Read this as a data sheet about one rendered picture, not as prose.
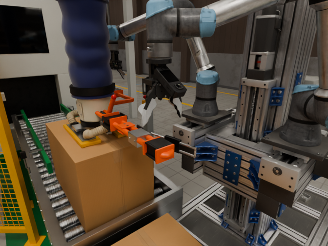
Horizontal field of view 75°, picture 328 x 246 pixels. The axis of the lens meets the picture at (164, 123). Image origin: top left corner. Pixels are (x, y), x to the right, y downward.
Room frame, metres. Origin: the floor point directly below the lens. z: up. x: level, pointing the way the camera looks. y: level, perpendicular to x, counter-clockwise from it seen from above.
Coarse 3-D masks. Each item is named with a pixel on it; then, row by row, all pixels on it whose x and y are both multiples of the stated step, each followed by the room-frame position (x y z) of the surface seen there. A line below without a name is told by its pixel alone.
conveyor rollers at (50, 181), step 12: (36, 120) 2.45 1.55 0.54; (48, 120) 2.45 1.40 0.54; (60, 120) 2.44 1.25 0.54; (24, 132) 2.06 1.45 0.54; (36, 132) 2.05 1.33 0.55; (48, 144) 1.79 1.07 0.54; (36, 156) 1.57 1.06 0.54; (48, 156) 1.55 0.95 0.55; (48, 180) 1.23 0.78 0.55; (48, 192) 1.13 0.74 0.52; (60, 192) 1.10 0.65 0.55; (156, 192) 1.10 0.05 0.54; (60, 204) 1.01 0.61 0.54; (60, 216) 0.92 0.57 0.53; (72, 216) 0.90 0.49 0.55; (72, 228) 0.82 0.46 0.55
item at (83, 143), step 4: (64, 124) 1.17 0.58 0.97; (68, 124) 1.16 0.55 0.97; (72, 124) 1.16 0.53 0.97; (64, 128) 1.15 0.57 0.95; (68, 128) 1.11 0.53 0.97; (72, 128) 1.10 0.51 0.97; (68, 132) 1.08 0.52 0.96; (72, 132) 1.06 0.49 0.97; (76, 132) 1.04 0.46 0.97; (80, 132) 1.04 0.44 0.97; (72, 136) 1.02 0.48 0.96; (76, 136) 1.01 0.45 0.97; (80, 136) 0.99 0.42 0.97; (96, 136) 1.01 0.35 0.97; (76, 140) 0.97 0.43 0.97; (80, 140) 0.96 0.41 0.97; (84, 140) 0.95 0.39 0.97; (88, 140) 0.96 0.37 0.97; (92, 140) 0.96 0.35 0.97; (96, 140) 0.96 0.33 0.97; (100, 140) 0.97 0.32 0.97; (80, 144) 0.92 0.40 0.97; (84, 144) 0.92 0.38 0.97; (88, 144) 0.93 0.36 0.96; (92, 144) 0.94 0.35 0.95
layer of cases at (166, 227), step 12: (168, 216) 0.91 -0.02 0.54; (144, 228) 0.82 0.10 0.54; (156, 228) 0.82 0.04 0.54; (168, 228) 0.82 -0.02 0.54; (180, 228) 0.82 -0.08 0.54; (120, 240) 0.76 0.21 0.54; (132, 240) 0.76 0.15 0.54; (144, 240) 0.76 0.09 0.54; (156, 240) 0.76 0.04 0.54; (168, 240) 0.76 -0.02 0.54; (180, 240) 0.76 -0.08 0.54; (192, 240) 0.76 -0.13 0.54
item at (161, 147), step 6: (156, 138) 0.69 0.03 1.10; (162, 138) 0.69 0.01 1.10; (144, 144) 0.66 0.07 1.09; (150, 144) 0.64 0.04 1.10; (156, 144) 0.64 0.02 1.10; (162, 144) 0.64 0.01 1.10; (168, 144) 0.64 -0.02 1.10; (144, 150) 0.66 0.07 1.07; (150, 150) 0.64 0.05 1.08; (156, 150) 0.60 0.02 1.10; (162, 150) 0.61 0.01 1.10; (168, 150) 0.62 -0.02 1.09; (150, 156) 0.63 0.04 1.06; (156, 156) 0.60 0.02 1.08; (156, 162) 0.60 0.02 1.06
